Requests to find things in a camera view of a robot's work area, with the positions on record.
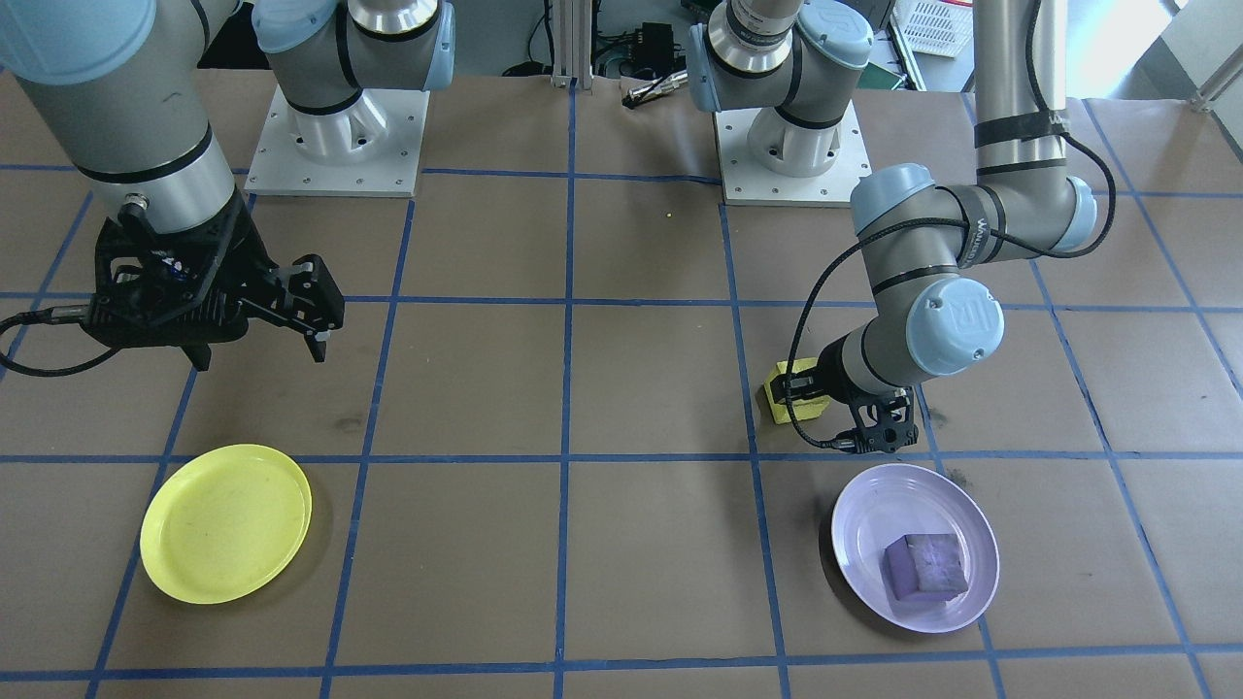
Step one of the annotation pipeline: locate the yellow block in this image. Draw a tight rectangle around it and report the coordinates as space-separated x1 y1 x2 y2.
759 359 829 426

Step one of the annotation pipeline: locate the purple block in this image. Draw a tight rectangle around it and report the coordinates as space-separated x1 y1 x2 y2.
882 533 973 598

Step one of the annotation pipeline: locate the purple round plate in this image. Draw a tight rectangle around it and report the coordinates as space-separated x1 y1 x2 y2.
830 463 1001 635

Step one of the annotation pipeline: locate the yellow round plate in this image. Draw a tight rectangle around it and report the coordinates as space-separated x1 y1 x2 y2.
140 444 314 606

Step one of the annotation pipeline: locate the silver metal plug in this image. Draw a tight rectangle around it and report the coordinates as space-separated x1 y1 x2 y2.
621 70 691 111

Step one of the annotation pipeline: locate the white plastic basket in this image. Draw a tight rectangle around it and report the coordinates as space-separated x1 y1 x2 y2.
890 0 976 60

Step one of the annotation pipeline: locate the black electronic device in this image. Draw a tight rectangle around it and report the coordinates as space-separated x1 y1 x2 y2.
635 21 679 70

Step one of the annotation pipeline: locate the metal bar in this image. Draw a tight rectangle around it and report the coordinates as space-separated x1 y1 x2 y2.
1193 66 1243 114

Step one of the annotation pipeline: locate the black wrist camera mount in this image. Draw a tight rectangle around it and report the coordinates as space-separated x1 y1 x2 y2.
841 386 920 456
83 216 255 349

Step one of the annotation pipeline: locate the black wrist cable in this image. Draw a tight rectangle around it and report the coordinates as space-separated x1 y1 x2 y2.
0 303 123 379
787 0 1118 453

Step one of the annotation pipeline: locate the white square base plate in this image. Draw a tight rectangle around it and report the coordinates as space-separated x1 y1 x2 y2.
714 102 873 208
245 85 432 199

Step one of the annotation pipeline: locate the aluminium frame post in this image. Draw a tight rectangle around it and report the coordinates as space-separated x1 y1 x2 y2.
551 0 596 91

